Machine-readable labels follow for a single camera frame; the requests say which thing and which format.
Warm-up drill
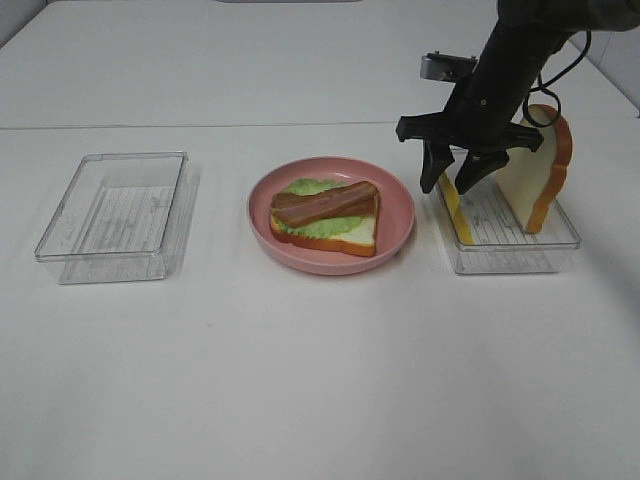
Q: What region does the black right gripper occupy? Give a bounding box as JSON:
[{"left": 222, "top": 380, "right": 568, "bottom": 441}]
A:
[{"left": 396, "top": 75, "right": 543, "bottom": 195}]

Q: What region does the bacon strip from tray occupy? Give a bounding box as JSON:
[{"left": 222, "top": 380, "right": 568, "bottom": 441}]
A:
[
  {"left": 271, "top": 190, "right": 380, "bottom": 227},
  {"left": 272, "top": 180, "right": 380, "bottom": 227}
]

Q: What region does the toast bread slice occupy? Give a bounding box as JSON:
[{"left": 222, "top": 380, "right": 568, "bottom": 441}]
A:
[
  {"left": 270, "top": 193, "right": 380, "bottom": 257},
  {"left": 495, "top": 104, "right": 573, "bottom": 234}
]

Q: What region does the green lettuce leaf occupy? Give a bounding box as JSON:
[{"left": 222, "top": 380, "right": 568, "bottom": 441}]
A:
[{"left": 271, "top": 178, "right": 365, "bottom": 239}]

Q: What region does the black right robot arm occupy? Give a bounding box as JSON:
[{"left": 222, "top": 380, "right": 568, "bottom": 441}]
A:
[{"left": 396, "top": 1, "right": 639, "bottom": 194}]

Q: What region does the yellow cheese slice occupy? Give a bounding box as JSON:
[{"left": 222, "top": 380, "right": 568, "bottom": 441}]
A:
[{"left": 438, "top": 172, "right": 475, "bottom": 245}]

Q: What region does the upright toast bread slice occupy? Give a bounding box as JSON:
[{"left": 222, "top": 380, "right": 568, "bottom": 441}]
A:
[{"left": 495, "top": 104, "right": 573, "bottom": 234}]

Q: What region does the pink round plate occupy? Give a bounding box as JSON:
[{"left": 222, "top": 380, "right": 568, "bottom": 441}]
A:
[{"left": 247, "top": 157, "right": 415, "bottom": 275}]

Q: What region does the clear plastic right tray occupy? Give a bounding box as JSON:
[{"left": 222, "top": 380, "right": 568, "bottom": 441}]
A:
[{"left": 425, "top": 148, "right": 581, "bottom": 275}]

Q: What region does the clear plastic tray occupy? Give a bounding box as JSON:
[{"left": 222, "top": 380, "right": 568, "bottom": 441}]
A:
[
  {"left": 34, "top": 152, "right": 196, "bottom": 285},
  {"left": 425, "top": 148, "right": 581, "bottom": 275}
]

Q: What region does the clear plastic left tray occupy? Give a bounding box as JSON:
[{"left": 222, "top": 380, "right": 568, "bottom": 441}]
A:
[{"left": 34, "top": 152, "right": 196, "bottom": 285}]

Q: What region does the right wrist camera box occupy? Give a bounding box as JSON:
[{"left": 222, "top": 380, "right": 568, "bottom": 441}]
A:
[{"left": 420, "top": 51, "right": 478, "bottom": 83}]

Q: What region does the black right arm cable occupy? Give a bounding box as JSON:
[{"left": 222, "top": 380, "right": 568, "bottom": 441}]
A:
[{"left": 519, "top": 29, "right": 596, "bottom": 126}]

